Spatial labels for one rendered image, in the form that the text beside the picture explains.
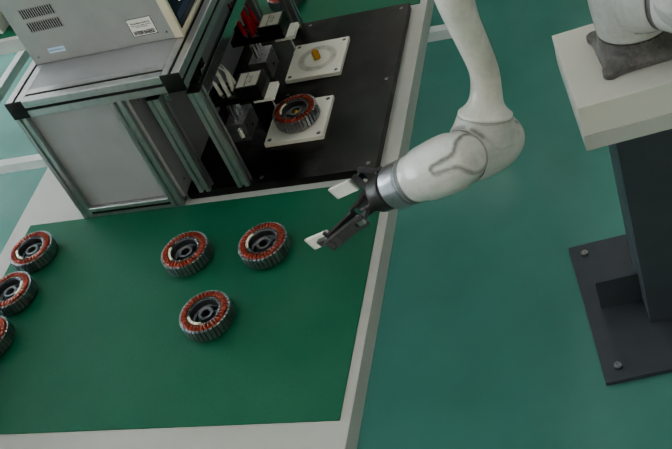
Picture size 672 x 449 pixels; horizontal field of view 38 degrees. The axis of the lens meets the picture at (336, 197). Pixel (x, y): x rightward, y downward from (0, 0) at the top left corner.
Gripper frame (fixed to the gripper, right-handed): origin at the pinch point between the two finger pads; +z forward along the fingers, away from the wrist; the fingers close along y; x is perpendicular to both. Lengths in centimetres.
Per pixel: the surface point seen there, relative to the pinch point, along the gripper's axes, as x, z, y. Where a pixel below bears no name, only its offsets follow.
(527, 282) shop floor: -81, 29, 51
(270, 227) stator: 2.6, 16.4, 0.8
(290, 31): 17, 28, 58
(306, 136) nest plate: 3.1, 20.2, 29.9
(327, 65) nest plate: 5, 25, 56
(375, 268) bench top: -12.3, -5.3, -5.6
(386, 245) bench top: -13.9, -3.3, 2.2
